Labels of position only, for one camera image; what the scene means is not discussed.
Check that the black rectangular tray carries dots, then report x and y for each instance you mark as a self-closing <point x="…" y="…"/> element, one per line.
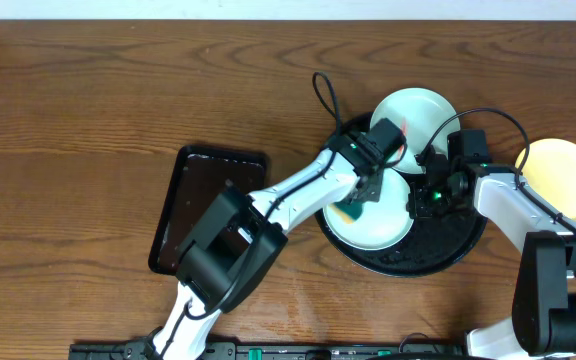
<point x="200" y="174"/>

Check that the green yellow sponge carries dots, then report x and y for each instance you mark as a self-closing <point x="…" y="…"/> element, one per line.
<point x="349" y="212"/>

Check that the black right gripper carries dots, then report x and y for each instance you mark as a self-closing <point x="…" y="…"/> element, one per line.
<point x="418" y="207"/>

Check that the black round tray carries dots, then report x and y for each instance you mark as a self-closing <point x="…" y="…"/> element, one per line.
<point x="431" y="245"/>

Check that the yellow plate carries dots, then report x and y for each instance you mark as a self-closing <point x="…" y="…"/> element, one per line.
<point x="551" y="171"/>

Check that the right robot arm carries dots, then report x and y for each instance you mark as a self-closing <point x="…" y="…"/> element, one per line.
<point x="543" y="320"/>

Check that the light green plate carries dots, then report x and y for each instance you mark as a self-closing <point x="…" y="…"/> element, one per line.
<point x="418" y="112"/>
<point x="380" y="224"/>

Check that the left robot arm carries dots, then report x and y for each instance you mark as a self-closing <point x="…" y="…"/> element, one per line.
<point x="221" y="229"/>

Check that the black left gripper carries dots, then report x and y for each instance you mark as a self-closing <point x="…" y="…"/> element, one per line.
<point x="368" y="188"/>

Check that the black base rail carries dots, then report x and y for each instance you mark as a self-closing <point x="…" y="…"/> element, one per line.
<point x="140" y="350"/>

